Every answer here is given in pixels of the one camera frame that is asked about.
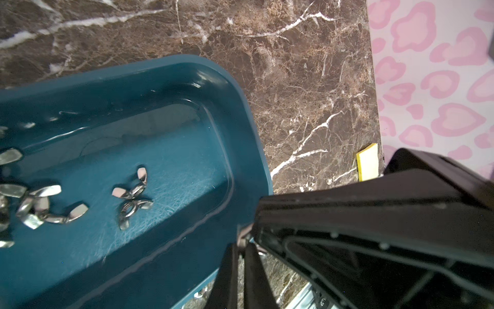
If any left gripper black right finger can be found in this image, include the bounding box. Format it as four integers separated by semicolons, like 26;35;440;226
244;243;279;309

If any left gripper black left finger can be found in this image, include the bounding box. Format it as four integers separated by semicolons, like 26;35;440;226
204;243;239;309

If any teal plastic storage box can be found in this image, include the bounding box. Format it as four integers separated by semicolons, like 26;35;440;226
1;55;273;308

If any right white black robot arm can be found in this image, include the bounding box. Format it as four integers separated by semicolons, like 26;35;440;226
253;148;493;308

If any wing nut pair lower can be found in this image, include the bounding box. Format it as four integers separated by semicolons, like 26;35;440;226
118;200;154;230

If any wing nut pair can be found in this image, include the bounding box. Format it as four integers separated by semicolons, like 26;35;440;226
118;200;154;230
111;167;148;200

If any wing nut pair upper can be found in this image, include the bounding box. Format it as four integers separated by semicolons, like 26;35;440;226
111;167;148;200

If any pile of silver wing nuts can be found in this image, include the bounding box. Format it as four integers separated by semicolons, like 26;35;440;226
1;126;90;248

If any yellow sticky note pad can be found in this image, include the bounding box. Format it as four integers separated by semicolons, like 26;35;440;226
356;143;380;182

